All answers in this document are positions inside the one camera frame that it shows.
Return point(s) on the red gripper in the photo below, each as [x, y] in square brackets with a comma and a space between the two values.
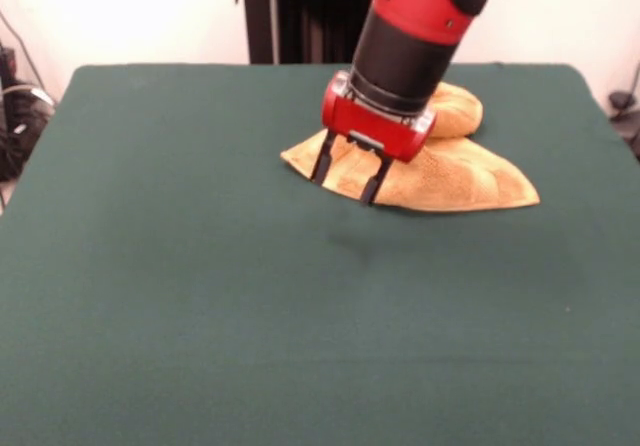
[370, 126]

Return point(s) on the orange terry towel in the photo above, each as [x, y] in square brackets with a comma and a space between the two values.
[450, 176]

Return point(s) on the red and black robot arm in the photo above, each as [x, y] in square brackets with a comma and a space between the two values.
[400, 66]

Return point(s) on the black upright stand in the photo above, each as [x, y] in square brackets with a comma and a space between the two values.
[260, 16]

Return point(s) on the dark green table cloth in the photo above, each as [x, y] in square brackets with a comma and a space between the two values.
[150, 316]

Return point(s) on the black power adapter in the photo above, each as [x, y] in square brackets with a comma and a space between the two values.
[621, 101]

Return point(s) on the black electronics box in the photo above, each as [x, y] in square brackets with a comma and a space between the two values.
[7, 60]

